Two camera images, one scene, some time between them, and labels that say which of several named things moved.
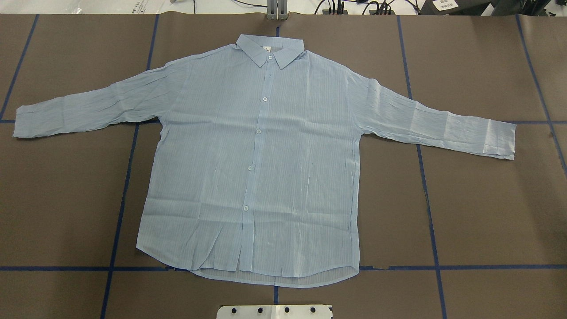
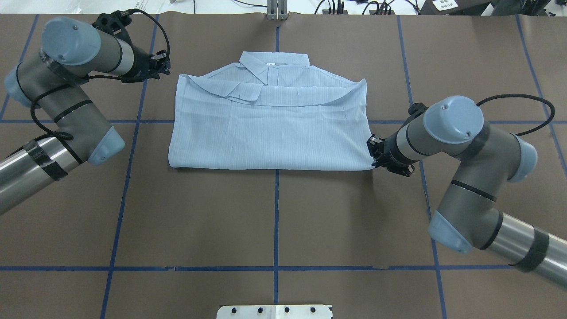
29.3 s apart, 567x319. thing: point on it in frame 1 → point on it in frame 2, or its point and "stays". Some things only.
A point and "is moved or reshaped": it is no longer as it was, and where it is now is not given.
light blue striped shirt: x=250 y=175 is moved or reshaped
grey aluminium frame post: x=277 y=9 stays
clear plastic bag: x=118 y=6 stays
